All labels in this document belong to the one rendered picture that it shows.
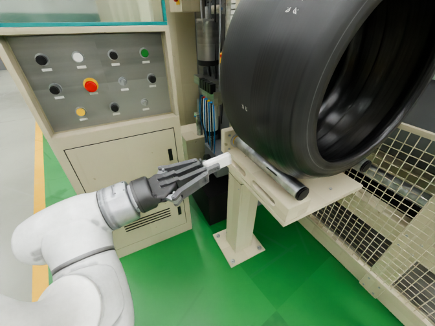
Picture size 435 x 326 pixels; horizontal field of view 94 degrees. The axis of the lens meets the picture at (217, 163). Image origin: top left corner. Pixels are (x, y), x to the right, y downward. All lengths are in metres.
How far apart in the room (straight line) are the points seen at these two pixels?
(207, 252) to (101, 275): 1.14
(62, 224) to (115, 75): 0.69
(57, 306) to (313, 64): 0.50
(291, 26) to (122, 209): 0.44
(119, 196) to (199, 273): 1.07
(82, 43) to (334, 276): 1.74
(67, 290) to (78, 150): 0.74
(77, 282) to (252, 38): 0.51
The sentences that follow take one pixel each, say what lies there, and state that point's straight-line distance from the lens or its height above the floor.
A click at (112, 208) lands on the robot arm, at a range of 0.45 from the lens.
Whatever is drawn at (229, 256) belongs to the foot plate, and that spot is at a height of 0.01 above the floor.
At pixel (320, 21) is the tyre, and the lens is 0.41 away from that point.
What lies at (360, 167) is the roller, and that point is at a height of 0.90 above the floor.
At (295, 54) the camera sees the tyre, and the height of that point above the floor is 1.25.
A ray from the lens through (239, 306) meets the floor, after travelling 1.38.
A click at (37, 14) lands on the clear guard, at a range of 0.98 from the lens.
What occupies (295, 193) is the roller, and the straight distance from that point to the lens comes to 0.60.
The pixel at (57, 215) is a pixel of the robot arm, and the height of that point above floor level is 1.01.
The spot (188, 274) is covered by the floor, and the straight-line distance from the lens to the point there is 1.45.
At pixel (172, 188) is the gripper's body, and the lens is 0.45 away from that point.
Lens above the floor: 1.30
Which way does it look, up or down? 36 degrees down
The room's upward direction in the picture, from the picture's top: straight up
